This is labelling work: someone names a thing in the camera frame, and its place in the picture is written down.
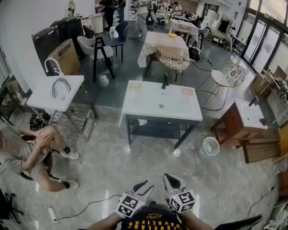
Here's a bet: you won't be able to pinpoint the person's right forearm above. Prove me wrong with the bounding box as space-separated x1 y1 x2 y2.
177 210 213 230

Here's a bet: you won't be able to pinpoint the black floor cable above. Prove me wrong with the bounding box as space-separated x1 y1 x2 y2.
193 55 214 72
247 183 276 218

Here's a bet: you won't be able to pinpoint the table with checked tablecloth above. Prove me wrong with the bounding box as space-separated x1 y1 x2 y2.
166 18 199 42

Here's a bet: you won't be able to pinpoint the small cardboard box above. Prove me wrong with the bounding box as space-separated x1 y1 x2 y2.
253 71 274 97

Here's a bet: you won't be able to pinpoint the brown cardboard box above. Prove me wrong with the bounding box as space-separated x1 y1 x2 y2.
47 38 81 76

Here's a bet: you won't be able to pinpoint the gold wire chair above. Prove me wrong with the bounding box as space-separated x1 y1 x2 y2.
154 46 192 81

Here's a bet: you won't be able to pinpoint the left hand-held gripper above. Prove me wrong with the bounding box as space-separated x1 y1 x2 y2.
114 180 155 218

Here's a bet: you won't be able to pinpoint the white curved faucet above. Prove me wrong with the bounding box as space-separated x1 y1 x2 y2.
44 57 65 76

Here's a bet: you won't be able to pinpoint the wooden vanity with white basin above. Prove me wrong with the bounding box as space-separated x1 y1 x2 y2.
210 98 268 149

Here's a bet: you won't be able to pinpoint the braided steel hoses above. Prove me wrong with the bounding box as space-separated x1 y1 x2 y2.
52 77 72 98

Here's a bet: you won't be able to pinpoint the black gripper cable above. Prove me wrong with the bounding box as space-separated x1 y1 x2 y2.
54 194 121 222

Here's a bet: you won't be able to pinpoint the grey chair with black legs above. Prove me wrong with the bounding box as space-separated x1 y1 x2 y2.
77 35 115 83

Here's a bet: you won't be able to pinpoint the black round appliance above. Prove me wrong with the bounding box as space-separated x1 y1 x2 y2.
188 46 202 61

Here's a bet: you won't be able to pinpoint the white mesh wastebasket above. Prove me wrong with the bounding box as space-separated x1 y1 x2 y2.
198 137 220 158

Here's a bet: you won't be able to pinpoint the round gold chair floral cushion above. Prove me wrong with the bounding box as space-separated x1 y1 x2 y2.
196 62 246 111

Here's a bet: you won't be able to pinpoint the black basin faucet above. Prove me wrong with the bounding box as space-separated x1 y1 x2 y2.
161 73 170 90

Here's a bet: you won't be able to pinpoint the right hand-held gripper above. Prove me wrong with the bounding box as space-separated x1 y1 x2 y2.
163 173 197 213

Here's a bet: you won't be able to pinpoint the person's left forearm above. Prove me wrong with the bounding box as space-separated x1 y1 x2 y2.
85 212 123 230

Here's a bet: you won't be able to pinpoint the white washbasin on black frame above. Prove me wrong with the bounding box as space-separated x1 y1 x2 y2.
121 80 203 149

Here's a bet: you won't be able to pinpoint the person's black jersey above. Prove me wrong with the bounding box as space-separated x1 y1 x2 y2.
121 203 187 230

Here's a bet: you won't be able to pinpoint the black cabinet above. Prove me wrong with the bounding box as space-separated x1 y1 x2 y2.
50 15 86 60
31 27 61 70

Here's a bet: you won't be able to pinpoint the table with beige tablecloth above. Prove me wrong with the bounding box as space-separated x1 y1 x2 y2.
137 31 190 78

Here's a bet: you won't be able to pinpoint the dark blue chair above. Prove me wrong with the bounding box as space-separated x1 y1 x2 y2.
102 21 130 62

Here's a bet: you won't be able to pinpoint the wooden slat pallet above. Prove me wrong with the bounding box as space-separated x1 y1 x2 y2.
242 129 281 164

